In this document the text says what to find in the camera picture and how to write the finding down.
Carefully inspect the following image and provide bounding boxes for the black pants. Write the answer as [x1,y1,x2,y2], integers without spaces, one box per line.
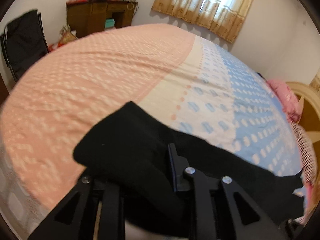
[73,102,304,238]

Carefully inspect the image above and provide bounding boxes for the striped pillow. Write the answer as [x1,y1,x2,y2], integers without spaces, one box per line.
[291,122,317,186]

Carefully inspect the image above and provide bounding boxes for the pink pillow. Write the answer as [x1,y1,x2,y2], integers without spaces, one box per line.
[267,79,302,123]

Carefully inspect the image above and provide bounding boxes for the pink blue patterned bed blanket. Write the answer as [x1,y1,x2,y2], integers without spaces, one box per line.
[1,24,302,220]

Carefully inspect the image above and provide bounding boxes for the cream wooden headboard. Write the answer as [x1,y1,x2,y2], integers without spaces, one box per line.
[286,69,320,160]

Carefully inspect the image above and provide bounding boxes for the bags beside desk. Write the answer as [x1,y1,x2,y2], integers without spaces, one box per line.
[48,25,78,52]

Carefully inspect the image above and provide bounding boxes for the black folding chair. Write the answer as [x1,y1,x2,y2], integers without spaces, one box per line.
[1,9,49,81]

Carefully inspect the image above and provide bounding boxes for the teal box in desk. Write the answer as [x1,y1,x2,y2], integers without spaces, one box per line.
[104,18,115,29]

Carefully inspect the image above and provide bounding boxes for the dark wooden desk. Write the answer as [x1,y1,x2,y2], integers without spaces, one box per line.
[66,0,138,38]

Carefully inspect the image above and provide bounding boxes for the tan patterned window curtain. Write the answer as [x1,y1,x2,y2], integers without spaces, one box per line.
[152,0,253,44]

